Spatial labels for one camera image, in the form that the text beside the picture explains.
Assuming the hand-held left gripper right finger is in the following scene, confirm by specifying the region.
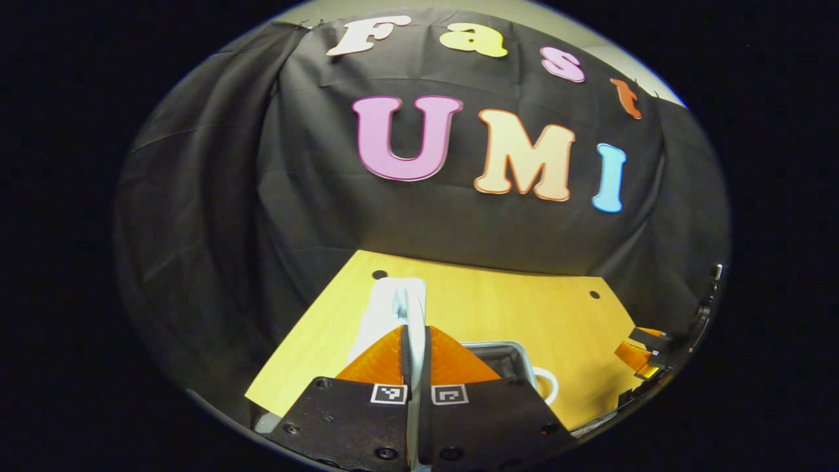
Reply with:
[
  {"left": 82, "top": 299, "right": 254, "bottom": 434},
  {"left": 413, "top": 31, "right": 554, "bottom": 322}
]
[{"left": 419, "top": 324, "right": 577, "bottom": 472}]

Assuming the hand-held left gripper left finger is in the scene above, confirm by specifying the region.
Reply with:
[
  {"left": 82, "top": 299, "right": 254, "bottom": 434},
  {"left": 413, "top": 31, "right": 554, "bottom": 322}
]
[{"left": 265, "top": 324, "right": 412, "bottom": 472}]

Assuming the black backdrop cloth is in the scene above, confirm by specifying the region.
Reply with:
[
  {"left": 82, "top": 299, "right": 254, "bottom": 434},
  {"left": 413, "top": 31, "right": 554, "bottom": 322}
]
[{"left": 111, "top": 7, "right": 732, "bottom": 420}]

